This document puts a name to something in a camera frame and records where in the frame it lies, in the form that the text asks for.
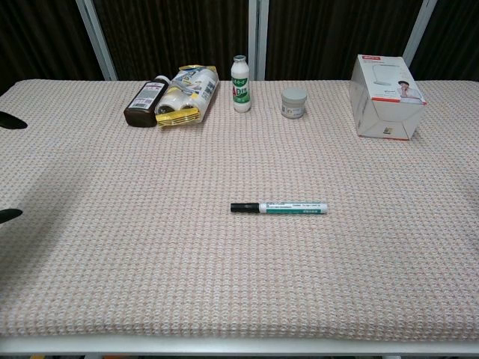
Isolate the brown medicine bottle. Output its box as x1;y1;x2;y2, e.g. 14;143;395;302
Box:
123;75;172;128

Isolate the white desk lamp box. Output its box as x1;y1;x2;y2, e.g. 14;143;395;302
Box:
350;54;428;142

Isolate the black marker cap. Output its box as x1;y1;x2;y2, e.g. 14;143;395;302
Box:
230;202;260;215

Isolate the aluminium partition post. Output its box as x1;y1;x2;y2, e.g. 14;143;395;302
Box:
247;0;270;82
401;0;437;70
74;0;119;82

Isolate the pink woven tablecloth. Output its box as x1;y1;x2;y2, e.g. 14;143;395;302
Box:
0;78;479;342

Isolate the yellow white snack bag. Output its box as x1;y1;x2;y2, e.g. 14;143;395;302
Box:
155;64;219;129

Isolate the white table frame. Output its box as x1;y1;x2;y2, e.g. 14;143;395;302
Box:
0;334;479;359

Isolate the small grey round jar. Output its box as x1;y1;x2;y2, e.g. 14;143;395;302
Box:
280;88;308;120

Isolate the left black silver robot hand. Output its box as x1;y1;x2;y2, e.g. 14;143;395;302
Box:
0;110;29;226

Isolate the white green drink bottle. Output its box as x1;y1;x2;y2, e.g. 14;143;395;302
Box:
232;55;252;113

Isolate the white green marker pen body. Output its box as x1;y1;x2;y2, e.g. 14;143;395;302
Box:
257;201;330;218

